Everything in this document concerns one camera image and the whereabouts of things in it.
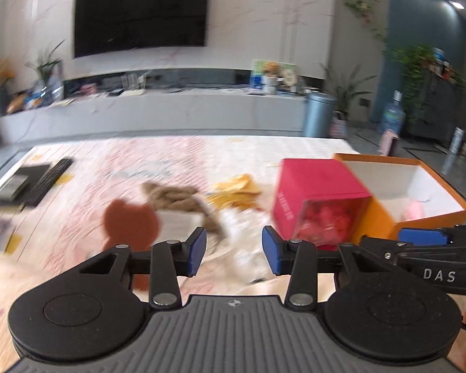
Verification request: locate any woven pink basket bag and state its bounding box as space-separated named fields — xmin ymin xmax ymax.
xmin=329 ymin=111 xmax=348 ymax=140

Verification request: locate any black wall television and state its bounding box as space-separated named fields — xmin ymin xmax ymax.
xmin=74 ymin=0 xmax=208 ymax=58

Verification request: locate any small pink heater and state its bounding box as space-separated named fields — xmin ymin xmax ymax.
xmin=378 ymin=129 xmax=399 ymax=157

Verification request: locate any brown bear-shaped sponge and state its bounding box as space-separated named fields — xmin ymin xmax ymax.
xmin=102 ymin=199 xmax=162 ymax=292

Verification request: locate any blue metal trash bin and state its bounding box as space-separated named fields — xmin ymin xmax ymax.
xmin=302 ymin=92 xmax=337 ymax=138

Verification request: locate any pink Wonderlab box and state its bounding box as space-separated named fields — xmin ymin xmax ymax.
xmin=272 ymin=158 xmax=372 ymax=250

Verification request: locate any teddy bear on console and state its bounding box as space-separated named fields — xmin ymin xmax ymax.
xmin=263 ymin=62 xmax=279 ymax=87

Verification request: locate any blue water jug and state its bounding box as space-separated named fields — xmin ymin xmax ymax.
xmin=380 ymin=90 xmax=406 ymax=135

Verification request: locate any green plant in vase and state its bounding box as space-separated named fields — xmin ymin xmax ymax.
xmin=25 ymin=40 xmax=65 ymax=104

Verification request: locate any yellow dried flower vase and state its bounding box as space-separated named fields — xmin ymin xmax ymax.
xmin=0 ymin=58 xmax=15 ymax=115

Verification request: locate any brown knitted rope item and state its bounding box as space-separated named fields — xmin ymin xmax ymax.
xmin=140 ymin=181 xmax=223 ymax=237

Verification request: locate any yellow cloth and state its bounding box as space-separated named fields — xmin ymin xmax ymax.
xmin=207 ymin=173 xmax=262 ymax=210

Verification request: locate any white marble TV console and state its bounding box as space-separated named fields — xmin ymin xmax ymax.
xmin=0 ymin=89 xmax=306 ymax=145

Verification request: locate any lace tablecloth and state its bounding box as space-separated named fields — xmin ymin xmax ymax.
xmin=0 ymin=136 xmax=351 ymax=372

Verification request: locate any black remote control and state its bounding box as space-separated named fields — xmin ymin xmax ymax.
xmin=23 ymin=158 xmax=74 ymax=207

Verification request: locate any potted green floor plant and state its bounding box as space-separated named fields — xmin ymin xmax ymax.
xmin=320 ymin=63 xmax=377 ymax=120

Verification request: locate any black notebook stack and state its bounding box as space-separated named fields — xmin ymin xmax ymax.
xmin=0 ymin=164 xmax=50 ymax=202

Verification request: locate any orange cardboard box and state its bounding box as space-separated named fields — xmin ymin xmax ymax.
xmin=333 ymin=153 xmax=466 ymax=243

